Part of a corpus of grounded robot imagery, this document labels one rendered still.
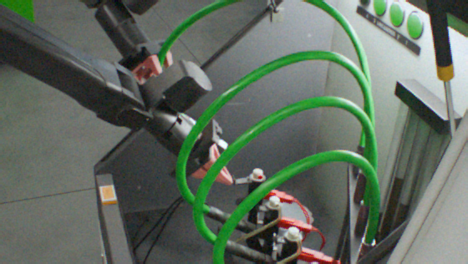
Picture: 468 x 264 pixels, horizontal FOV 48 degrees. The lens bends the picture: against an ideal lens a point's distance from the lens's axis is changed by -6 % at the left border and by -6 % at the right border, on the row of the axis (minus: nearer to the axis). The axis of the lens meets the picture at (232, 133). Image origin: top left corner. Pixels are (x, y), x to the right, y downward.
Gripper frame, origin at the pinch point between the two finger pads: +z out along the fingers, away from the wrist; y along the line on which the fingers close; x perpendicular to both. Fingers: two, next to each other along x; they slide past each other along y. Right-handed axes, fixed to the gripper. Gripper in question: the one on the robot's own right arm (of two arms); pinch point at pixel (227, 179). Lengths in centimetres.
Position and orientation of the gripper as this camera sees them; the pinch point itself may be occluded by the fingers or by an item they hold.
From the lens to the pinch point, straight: 95.2
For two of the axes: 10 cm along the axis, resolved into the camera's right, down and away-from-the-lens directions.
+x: -0.5, -5.1, 8.6
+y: 7.4, -5.9, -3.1
